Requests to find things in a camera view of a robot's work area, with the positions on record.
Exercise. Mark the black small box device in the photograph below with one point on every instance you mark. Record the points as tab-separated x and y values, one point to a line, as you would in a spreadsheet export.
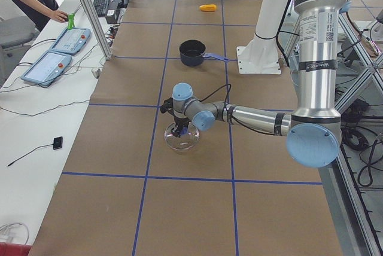
58	142

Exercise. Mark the yellow corn cob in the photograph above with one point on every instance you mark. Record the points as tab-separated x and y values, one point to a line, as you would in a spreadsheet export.
208	8

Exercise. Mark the dark blue saucepan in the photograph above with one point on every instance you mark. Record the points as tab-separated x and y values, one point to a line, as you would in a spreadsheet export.
192	53

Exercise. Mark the green plastic clamp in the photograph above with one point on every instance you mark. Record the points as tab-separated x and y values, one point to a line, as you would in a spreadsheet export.
71	24

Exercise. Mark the teach pendant far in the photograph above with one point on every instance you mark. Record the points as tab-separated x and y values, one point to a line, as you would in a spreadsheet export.
71	41

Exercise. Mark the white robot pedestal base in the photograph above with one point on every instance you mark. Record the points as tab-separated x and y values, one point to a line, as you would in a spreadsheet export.
260	55

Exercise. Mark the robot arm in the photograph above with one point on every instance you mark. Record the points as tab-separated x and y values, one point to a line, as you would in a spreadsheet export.
313	130

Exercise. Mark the aluminium frame post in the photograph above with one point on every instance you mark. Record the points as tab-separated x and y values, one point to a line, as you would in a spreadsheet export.
98	32

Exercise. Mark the teach pendant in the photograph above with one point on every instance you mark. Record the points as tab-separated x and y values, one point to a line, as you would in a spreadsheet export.
71	41
47	68

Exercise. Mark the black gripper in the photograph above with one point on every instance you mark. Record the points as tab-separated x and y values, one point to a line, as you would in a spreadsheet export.
181	122

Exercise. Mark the black keyboard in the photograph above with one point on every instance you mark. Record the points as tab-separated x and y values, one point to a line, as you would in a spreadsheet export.
101	7

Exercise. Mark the glass pot lid blue knob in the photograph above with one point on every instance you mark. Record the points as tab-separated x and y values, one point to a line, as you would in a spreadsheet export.
182	143

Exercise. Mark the teach pendant near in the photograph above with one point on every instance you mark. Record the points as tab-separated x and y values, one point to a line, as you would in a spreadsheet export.
47	68

